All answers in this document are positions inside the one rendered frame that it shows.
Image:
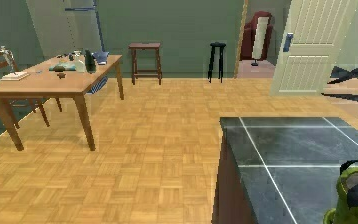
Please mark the brown wooden stool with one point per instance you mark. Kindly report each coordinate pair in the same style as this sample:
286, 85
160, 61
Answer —
145, 46

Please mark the black stool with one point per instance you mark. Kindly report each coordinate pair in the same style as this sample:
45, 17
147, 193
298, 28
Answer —
217, 46

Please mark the blue striped basket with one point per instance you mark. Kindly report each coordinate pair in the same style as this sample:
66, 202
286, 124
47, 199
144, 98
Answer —
98, 85

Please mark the blue floor lamp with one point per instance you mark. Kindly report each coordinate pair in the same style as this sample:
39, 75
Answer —
100, 55

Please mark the dark red armchair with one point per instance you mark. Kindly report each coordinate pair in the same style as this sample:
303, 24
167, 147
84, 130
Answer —
248, 40

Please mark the dark green bottle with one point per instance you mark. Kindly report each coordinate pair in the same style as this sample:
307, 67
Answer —
90, 61

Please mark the clear glass jar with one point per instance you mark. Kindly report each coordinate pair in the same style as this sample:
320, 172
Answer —
79, 61

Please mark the white floor lamp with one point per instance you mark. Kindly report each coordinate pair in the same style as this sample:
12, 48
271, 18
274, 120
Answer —
261, 35

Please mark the dark tiled counter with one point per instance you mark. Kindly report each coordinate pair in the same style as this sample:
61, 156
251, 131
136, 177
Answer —
287, 166

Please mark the teal plate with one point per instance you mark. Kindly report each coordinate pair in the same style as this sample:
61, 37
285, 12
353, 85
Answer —
63, 67

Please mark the brown wooden table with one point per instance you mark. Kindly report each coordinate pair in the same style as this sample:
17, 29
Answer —
50, 85

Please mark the cream panelled room door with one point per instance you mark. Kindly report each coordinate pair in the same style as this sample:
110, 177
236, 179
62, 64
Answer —
308, 50

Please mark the white book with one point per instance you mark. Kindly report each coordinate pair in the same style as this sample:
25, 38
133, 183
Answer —
14, 76

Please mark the clear glass candle holder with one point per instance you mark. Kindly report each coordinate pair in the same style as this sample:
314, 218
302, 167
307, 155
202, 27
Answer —
6, 55

